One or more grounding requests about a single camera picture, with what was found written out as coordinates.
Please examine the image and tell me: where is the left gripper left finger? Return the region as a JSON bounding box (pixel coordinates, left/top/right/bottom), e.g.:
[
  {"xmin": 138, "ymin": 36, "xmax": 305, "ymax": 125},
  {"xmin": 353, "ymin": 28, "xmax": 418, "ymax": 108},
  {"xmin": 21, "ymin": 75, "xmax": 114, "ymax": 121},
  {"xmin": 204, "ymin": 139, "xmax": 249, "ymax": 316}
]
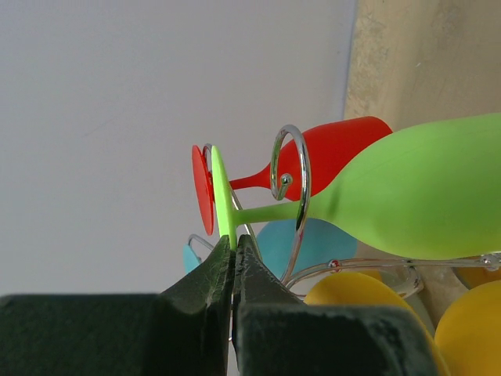
[{"xmin": 1, "ymin": 237, "xmax": 234, "ymax": 375}]

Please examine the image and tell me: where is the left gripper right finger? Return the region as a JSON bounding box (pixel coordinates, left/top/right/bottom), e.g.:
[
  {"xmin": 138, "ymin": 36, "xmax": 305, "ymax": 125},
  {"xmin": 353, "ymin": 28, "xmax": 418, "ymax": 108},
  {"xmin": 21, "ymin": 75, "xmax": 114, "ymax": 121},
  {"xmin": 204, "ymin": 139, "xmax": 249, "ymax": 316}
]
[{"xmin": 231, "ymin": 233, "xmax": 443, "ymax": 376}]

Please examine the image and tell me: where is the chrome wine glass rack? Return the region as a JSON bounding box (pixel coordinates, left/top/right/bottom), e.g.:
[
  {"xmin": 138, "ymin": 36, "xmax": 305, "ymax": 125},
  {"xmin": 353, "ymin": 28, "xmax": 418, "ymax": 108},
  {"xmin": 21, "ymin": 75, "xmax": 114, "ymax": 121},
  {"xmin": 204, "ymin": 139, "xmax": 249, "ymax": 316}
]
[{"xmin": 186, "ymin": 124, "xmax": 501, "ymax": 298}]

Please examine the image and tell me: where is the orange wine glass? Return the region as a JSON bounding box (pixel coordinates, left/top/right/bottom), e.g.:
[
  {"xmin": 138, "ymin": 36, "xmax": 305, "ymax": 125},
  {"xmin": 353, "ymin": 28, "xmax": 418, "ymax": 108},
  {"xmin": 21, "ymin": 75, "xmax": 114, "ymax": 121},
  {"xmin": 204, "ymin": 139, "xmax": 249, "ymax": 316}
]
[
  {"xmin": 434, "ymin": 268, "xmax": 500, "ymax": 375},
  {"xmin": 304, "ymin": 272, "xmax": 452, "ymax": 375}
]

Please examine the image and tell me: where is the blue plastic wine glass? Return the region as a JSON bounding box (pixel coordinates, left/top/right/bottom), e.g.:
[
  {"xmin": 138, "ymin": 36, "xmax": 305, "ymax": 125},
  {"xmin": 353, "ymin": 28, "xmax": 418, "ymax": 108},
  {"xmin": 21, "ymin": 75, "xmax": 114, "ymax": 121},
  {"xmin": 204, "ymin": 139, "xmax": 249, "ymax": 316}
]
[{"xmin": 182, "ymin": 217, "xmax": 359, "ymax": 283}]

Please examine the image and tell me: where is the orange wine glass front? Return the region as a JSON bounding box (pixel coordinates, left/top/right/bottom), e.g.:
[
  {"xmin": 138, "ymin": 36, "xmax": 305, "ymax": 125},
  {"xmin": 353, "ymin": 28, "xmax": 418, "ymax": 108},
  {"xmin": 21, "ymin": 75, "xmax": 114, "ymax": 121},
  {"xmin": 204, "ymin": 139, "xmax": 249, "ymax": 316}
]
[{"xmin": 434, "ymin": 268, "xmax": 500, "ymax": 375}]

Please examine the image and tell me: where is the red plastic wine glass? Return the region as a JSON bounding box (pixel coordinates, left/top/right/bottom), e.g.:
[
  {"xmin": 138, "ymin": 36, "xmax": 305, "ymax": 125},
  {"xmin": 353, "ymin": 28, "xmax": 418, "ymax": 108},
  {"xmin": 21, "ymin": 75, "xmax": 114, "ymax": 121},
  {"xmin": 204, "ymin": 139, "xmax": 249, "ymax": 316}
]
[{"xmin": 191, "ymin": 116, "xmax": 392, "ymax": 235}]

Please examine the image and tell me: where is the green plastic wine glass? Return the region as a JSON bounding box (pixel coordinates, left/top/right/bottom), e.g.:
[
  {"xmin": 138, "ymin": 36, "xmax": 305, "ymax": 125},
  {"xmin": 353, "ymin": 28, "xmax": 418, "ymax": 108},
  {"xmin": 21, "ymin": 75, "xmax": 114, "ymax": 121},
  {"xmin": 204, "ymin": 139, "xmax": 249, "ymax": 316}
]
[{"xmin": 211, "ymin": 113, "xmax": 500, "ymax": 260}]

